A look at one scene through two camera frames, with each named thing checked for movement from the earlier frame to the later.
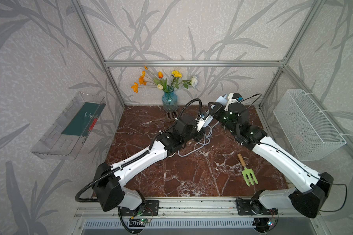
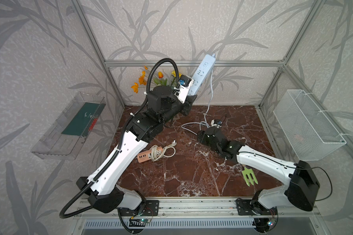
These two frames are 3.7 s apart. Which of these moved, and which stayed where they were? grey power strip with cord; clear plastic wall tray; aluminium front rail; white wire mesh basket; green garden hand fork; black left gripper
Moved: black left gripper; grey power strip with cord
Stayed: clear plastic wall tray; white wire mesh basket; green garden hand fork; aluminium front rail
